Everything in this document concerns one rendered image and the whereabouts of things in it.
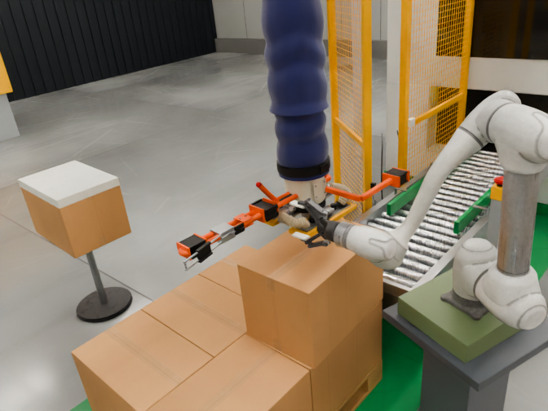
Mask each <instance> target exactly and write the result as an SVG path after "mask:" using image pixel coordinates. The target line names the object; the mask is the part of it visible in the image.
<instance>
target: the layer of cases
mask: <svg viewBox="0 0 548 411"><path fill-rule="evenodd" d="M256 251H257V250H256V249H255V248H252V247H250V246H247V245H244V246H242V247H241V248H240V249H239V250H236V251H235V252H233V253H231V254H230V255H228V256H227V257H225V258H224V259H221V260H220V261H218V262H217V263H215V264H214V265H212V266H210V267H208V268H207V269H206V270H204V271H203V272H200V273H199V274H197V275H195V276H194V277H192V278H191V279H189V280H188V281H185V282H184V283H183V284H181V285H179V286H178V287H176V288H174V289H173V290H171V291H170V292H168V293H166V294H164V295H163V296H161V297H160V298H158V299H156V300H155V301H153V302H152V303H150V304H149V305H147V306H145V307H143V308H142V309H141V310H138V311H137V312H135V313H134V314H132V315H130V316H128V317H127V318H126V319H124V320H122V321H120V322H119V323H117V324H115V325H114V326H113V327H111V328H109V329H107V330H105V331H104V332H103V333H101V334H99V335H98V336H96V337H94V338H93V339H91V340H90V341H88V342H86V343H84V344H83V345H81V346H80V347H78V348H76V349H75V350H73V351H71V353H72V356H73V359H74V362H75V365H76V367H77V371H78V373H79V376H80V378H81V380H82V385H83V387H84V389H85V392H86V396H87V398H88V400H89V403H90V406H91V409H92V411H335V410H336V409H337V408H338V407H339V406H340V405H341V404H342V402H343V401H344V400H345V399H346V398H347V397H348V396H349V395H350V394H351V393H352V392H353V391H354V390H355V389H356V387H357V386H358V385H359V384H360V383H361V382H362V381H363V379H364V378H365V377H366V376H367V375H368V374H369V373H370V371H371V370H372V369H373V368H374V367H375V366H376V365H377V363H378V362H379V361H380V360H381V359H382V300H381V301H380V302H379V303H378V304H377V305H376V306H375V307H374V308H373V309H372V310H371V311H370V312H369V313H368V314H367V315H366V316H365V318H364V319H363V320H362V321H361V322H360V323H359V324H358V325H357V326H356V327H355V328H354V329H353V330H352V331H351V332H350V333H349V334H348V335H347V336H346V337H345V338H344V339H343V340H342V341H341V342H340V343H339V344H338V345H337V346H336V347H335V348H334V349H333V350H332V351H331V352H330V353H329V354H328V355H327V356H326V357H325V358H324V359H323V360H322V362H321V363H320V364H319V365H318V366H317V367H316V368H315V369H313V368H311V367H309V366H307V365H305V364H304V363H302V362H300V361H298V360H296V359H294V358H292V357H290V356H288V355H286V354H285V353H283V352H281V351H278V350H277V349H275V348H274V347H271V346H269V345H267V344H266V343H264V342H262V341H260V340H258V339H257V338H254V337H252V336H250V335H248V334H247V329H246V323H245V313H244V307H243V302H242V296H241V285H240V279H239V274H238V268H237V264H238V263H240V262H241V261H243V260H244V259H246V258H248V257H249V256H251V255H252V254H253V253H254V252H256Z"/></svg>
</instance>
